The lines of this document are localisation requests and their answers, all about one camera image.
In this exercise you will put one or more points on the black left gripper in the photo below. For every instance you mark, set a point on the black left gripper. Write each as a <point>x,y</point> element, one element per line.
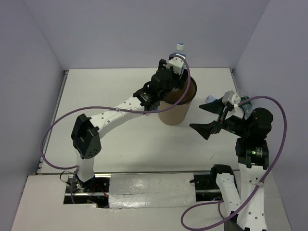
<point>179,83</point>

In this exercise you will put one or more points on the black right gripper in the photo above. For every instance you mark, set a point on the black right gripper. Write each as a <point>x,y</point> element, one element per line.
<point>205,129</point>

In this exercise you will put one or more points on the blue capped sports drink bottle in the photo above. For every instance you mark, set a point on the blue capped sports drink bottle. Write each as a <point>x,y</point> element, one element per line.
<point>179,52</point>

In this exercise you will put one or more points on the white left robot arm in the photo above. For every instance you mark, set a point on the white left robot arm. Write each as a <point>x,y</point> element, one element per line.
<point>169,93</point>

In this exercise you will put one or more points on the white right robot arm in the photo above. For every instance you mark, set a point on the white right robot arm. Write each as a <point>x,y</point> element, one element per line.
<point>247,205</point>

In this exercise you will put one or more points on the brown bin with black rim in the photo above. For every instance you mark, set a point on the brown bin with black rim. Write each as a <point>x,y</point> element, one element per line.
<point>177,114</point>

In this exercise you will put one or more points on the crushed blue clear bottle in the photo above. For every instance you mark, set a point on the crushed blue clear bottle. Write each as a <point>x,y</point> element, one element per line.
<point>210,99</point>

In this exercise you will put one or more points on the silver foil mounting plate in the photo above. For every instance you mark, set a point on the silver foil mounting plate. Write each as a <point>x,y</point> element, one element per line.
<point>151,190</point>

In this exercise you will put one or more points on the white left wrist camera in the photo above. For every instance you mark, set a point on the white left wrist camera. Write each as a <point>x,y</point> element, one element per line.
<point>176,64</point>

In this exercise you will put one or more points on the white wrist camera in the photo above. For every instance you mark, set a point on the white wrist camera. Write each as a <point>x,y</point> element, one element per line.
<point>176,64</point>
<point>231,99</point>

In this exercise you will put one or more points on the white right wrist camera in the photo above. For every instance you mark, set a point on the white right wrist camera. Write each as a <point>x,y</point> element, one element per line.
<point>231,99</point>

